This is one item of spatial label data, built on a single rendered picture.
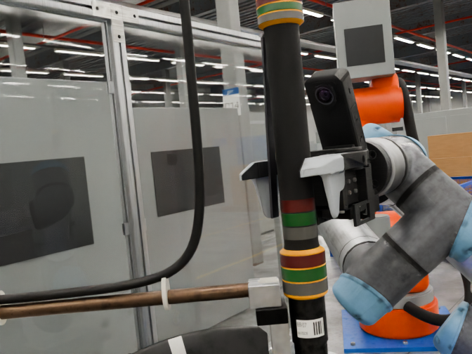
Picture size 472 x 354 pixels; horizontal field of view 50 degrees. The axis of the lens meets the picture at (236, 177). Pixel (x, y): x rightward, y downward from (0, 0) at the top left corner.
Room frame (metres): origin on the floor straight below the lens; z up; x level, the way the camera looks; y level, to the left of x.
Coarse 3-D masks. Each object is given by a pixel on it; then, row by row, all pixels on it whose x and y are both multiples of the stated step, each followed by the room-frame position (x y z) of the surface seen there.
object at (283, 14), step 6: (276, 12) 0.46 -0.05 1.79; (282, 12) 0.46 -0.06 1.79; (288, 12) 0.46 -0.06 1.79; (294, 12) 0.47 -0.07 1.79; (300, 12) 0.47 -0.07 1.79; (258, 18) 0.48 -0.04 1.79; (264, 18) 0.47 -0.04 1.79; (270, 18) 0.47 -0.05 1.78; (276, 18) 0.46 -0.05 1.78; (300, 18) 0.47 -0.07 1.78; (258, 24) 0.48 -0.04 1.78
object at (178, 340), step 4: (180, 336) 0.62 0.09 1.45; (168, 340) 0.62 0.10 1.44; (172, 340) 0.62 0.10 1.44; (176, 340) 0.62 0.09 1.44; (180, 340) 0.62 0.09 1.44; (172, 344) 0.61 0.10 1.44; (176, 344) 0.61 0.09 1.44; (180, 344) 0.61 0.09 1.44; (172, 348) 0.61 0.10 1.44; (176, 348) 0.61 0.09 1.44; (180, 348) 0.61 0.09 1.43; (184, 348) 0.61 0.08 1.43; (172, 352) 0.61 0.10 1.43; (176, 352) 0.61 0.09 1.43; (180, 352) 0.61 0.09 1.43; (184, 352) 0.61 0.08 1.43
